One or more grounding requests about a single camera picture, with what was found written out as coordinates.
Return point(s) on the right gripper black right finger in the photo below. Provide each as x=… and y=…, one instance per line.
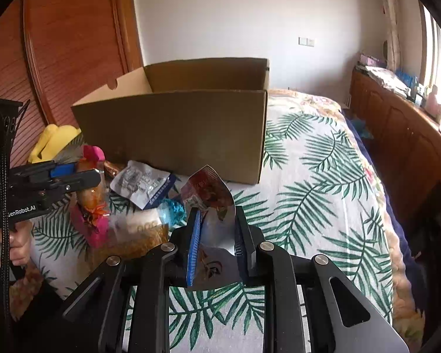
x=247, y=238

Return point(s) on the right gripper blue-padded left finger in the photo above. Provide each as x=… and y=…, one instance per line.
x=182, y=268

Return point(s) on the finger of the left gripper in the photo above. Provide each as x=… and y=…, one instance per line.
x=59, y=185
x=58, y=170

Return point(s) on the pink snack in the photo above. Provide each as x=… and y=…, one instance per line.
x=90, y=213

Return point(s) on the red silver foil snack packet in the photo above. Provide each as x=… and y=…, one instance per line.
x=216, y=259

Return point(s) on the sesame candy bar packet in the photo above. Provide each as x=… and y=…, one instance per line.
x=134, y=235

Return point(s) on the white blue foil snack pouch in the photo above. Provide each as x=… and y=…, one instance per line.
x=144, y=185

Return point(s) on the person's left hand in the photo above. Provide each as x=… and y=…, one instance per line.
x=20, y=244

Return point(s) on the teal foil candy wrapper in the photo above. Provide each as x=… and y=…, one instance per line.
x=172, y=213

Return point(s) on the yellow plush toy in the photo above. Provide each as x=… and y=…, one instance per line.
x=51, y=141

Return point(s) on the copper foil candy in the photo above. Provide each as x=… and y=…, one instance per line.
x=112, y=169

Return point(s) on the palm leaf print bedsheet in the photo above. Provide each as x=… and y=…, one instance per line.
x=318, y=193

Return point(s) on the brown cardboard box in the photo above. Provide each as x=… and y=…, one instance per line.
x=181, y=115

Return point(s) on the wooden sideboard cabinet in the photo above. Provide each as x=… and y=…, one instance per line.
x=406, y=151

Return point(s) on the pink bottle on sideboard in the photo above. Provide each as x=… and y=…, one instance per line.
x=432, y=107

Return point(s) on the beige curtain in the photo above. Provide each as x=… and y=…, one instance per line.
x=394, y=56

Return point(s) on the white wall switch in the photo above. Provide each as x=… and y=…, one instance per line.
x=306, y=42

